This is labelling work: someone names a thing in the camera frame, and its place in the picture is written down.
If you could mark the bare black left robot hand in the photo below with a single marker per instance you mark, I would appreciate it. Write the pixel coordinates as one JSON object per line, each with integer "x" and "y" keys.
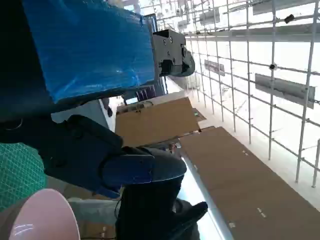
{"x": 87, "y": 50}

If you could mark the pink bowl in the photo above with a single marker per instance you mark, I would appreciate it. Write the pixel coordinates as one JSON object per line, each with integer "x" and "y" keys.
{"x": 45, "y": 220}

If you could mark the brown cardboard box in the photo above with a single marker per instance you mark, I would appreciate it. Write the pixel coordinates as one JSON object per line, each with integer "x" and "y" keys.
{"x": 155, "y": 120}
{"x": 237, "y": 175}

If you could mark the long ceiling light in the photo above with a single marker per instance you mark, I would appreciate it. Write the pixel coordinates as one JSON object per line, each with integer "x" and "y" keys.
{"x": 209, "y": 16}
{"x": 282, "y": 88}
{"x": 214, "y": 67}

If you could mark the green cutting mat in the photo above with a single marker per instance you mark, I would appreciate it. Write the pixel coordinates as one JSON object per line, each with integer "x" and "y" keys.
{"x": 17, "y": 175}

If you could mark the small black ceiling camera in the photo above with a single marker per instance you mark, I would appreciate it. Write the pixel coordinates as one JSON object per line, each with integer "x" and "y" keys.
{"x": 289, "y": 19}
{"x": 272, "y": 66}

